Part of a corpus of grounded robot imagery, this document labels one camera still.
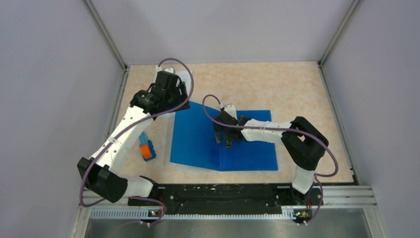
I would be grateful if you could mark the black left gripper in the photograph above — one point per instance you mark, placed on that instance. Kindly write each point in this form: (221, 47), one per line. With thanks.
(181, 90)

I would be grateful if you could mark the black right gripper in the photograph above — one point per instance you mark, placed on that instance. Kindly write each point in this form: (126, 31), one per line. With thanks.
(219, 135)

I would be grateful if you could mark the white printed paper files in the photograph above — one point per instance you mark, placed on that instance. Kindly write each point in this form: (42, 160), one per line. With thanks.
(185, 77)

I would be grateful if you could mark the blue plastic folder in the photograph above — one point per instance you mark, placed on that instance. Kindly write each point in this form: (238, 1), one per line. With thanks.
(194, 144)

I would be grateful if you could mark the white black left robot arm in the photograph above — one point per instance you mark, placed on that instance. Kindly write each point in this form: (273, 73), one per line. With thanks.
(99, 173)

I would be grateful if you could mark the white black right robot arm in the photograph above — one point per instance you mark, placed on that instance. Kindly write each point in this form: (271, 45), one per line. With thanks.
(304, 143)

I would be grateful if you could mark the blue orange stapler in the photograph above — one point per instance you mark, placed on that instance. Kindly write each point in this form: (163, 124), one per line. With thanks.
(146, 147)

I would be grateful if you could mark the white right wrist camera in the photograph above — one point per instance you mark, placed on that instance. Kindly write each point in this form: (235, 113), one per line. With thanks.
(230, 109)

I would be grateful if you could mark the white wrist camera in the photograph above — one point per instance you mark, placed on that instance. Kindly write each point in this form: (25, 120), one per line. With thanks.
(167, 69)
(230, 109)

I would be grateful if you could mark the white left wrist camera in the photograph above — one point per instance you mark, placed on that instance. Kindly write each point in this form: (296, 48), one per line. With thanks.
(167, 69)

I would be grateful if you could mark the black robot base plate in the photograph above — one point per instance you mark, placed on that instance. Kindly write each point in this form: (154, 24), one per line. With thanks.
(229, 198)

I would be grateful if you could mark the white slotted cable duct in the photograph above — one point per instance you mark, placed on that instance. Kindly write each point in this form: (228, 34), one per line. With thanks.
(146, 214)

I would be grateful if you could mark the aluminium frame rail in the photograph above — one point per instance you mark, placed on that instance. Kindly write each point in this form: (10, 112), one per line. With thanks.
(333, 197)

